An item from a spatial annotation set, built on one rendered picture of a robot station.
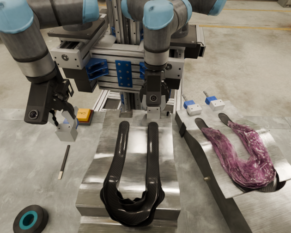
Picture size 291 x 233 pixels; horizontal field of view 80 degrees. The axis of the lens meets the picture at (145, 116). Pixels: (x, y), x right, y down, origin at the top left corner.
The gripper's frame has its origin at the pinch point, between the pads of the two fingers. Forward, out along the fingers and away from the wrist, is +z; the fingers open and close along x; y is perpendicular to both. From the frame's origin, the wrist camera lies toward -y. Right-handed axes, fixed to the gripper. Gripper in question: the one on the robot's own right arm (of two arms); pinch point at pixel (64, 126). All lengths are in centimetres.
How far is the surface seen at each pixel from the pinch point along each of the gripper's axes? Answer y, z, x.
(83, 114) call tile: 15.5, 11.3, 1.1
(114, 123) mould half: 6.8, 5.9, -14.4
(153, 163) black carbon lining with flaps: -8.9, 6.0, -29.3
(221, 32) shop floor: 311, 96, -159
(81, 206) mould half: -23.1, 2.0, -11.5
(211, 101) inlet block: 21, 7, -54
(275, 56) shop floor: 226, 96, -224
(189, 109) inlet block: 16.2, 6.8, -44.2
